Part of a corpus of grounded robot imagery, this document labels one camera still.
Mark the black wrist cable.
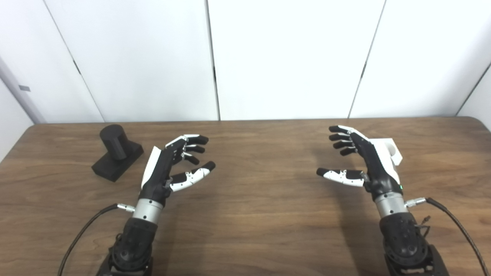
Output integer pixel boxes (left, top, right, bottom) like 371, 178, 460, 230
58, 203, 136, 276
405, 197, 489, 276

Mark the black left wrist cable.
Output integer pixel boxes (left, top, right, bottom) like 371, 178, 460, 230
58, 203, 136, 276

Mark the black peg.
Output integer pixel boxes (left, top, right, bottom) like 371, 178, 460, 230
91, 124, 144, 182

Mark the white square piece with hole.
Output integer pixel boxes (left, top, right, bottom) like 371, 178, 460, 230
369, 138, 402, 167

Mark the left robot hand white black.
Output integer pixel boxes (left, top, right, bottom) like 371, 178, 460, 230
139, 134, 216, 207

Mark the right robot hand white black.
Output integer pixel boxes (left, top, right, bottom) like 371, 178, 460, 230
316, 125, 404, 202

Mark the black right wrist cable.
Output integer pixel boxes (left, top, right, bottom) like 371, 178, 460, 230
405, 197, 489, 276

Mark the grey wall post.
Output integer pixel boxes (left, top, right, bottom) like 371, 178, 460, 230
0, 57, 47, 124

